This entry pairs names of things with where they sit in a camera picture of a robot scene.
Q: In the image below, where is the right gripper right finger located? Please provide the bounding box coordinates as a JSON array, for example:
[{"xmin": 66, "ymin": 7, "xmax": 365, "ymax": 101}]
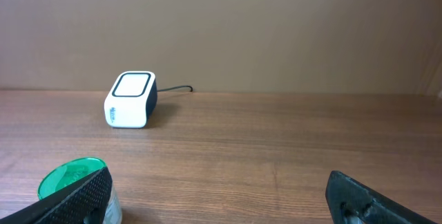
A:
[{"xmin": 325, "ymin": 171, "xmax": 435, "ymax": 224}]

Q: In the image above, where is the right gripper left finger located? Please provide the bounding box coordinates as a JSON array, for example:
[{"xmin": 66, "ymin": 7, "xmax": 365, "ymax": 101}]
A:
[{"xmin": 1, "ymin": 167, "xmax": 113, "ymax": 224}]

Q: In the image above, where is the green lidded small jar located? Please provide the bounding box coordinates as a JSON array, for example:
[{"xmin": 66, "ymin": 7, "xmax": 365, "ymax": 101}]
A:
[{"xmin": 37, "ymin": 157, "xmax": 122, "ymax": 224}]

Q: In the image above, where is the white barcode scanner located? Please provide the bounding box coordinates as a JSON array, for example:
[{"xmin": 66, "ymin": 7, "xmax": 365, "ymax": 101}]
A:
[{"xmin": 104, "ymin": 71, "xmax": 157, "ymax": 129}]

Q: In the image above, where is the black scanner cable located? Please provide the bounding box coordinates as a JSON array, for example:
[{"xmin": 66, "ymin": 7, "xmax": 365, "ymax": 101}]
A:
[{"xmin": 157, "ymin": 84, "xmax": 194, "ymax": 93}]

